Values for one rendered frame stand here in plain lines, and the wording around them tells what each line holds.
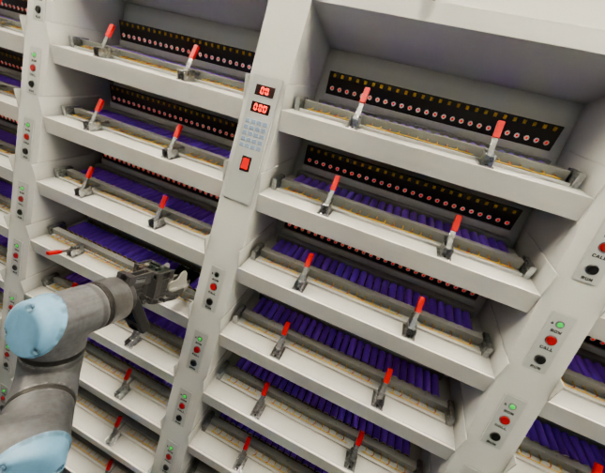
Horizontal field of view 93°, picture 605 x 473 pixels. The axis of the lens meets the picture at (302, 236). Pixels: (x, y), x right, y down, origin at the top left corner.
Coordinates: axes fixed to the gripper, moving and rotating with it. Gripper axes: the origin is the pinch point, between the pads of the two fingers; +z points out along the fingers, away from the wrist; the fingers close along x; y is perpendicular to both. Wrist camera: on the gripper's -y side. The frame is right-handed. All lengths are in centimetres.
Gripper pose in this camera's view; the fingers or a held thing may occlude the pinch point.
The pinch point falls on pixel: (180, 282)
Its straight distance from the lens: 87.4
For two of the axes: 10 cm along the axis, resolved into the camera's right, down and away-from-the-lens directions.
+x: -9.1, -3.5, 2.2
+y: 3.1, -9.3, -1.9
